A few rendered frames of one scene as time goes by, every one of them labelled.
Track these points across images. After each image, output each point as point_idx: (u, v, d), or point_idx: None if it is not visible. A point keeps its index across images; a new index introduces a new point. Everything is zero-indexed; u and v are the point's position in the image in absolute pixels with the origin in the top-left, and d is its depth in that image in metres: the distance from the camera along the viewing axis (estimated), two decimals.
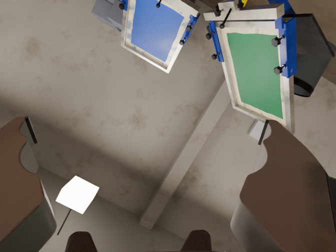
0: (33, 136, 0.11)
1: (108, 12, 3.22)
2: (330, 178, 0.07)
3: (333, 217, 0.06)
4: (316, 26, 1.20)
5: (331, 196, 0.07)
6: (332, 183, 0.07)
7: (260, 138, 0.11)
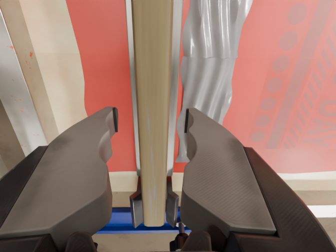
0: (115, 125, 0.12)
1: None
2: (246, 148, 0.09)
3: (256, 180, 0.07)
4: None
5: (251, 163, 0.08)
6: (248, 152, 0.08)
7: (185, 127, 0.12)
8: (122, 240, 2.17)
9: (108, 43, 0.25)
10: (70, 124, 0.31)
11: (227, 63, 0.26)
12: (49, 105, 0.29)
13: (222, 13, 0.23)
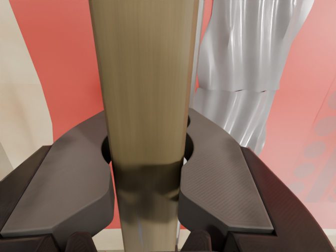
0: None
1: None
2: (242, 147, 0.09)
3: (254, 179, 0.07)
4: None
5: (248, 163, 0.08)
6: (245, 151, 0.09)
7: None
8: None
9: (84, 69, 0.16)
10: None
11: (263, 98, 0.17)
12: (4, 154, 0.20)
13: (263, 26, 0.14)
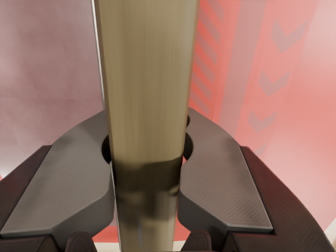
0: None
1: None
2: (242, 147, 0.09)
3: (253, 179, 0.07)
4: None
5: (247, 162, 0.08)
6: (244, 151, 0.09)
7: None
8: None
9: None
10: None
11: None
12: None
13: None
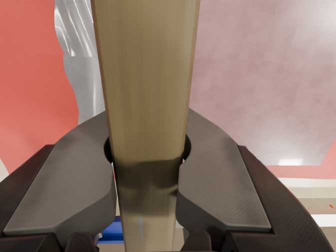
0: None
1: None
2: (240, 146, 0.09)
3: (251, 178, 0.07)
4: None
5: (245, 161, 0.08)
6: (242, 150, 0.09)
7: None
8: None
9: None
10: None
11: None
12: None
13: (90, 7, 0.20)
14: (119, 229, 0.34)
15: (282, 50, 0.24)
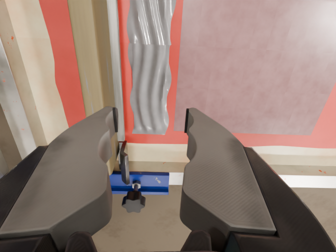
0: (115, 125, 0.12)
1: None
2: (246, 148, 0.09)
3: (256, 180, 0.07)
4: None
5: (251, 163, 0.08)
6: (248, 152, 0.08)
7: (185, 127, 0.12)
8: (112, 238, 2.21)
9: (71, 31, 0.33)
10: (44, 96, 0.38)
11: (162, 49, 0.34)
12: (27, 80, 0.37)
13: (153, 10, 0.31)
14: (153, 182, 0.44)
15: (280, 43, 0.35)
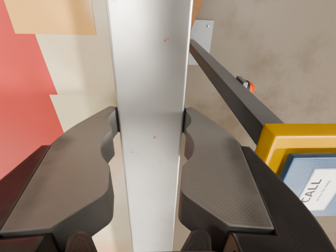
0: (118, 125, 0.12)
1: None
2: (243, 147, 0.09)
3: (254, 179, 0.07)
4: None
5: (248, 162, 0.08)
6: (246, 151, 0.09)
7: (182, 126, 0.12)
8: None
9: None
10: None
11: None
12: None
13: None
14: None
15: None
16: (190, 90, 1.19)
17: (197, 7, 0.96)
